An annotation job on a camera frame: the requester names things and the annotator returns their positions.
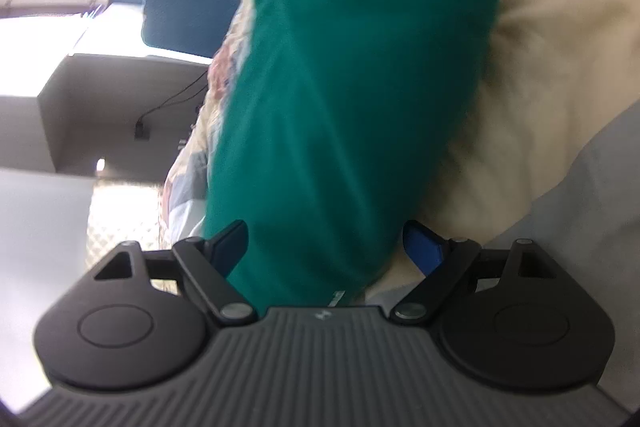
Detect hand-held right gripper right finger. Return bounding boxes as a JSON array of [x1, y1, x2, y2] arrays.
[[390, 220, 559, 326]]

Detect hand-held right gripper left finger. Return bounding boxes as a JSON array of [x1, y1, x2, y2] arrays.
[[92, 220, 259, 327]]

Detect green hoodie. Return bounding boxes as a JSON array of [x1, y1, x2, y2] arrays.
[[202, 0, 501, 308]]

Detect quilted cream headboard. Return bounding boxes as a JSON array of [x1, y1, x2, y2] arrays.
[[87, 177, 169, 253]]

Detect checked pastel blanket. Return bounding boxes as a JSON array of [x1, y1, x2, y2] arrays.
[[160, 0, 640, 403]]

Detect blue chair back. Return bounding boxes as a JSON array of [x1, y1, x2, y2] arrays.
[[141, 0, 244, 59]]

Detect black cable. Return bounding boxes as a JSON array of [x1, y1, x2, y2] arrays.
[[144, 71, 209, 128]]

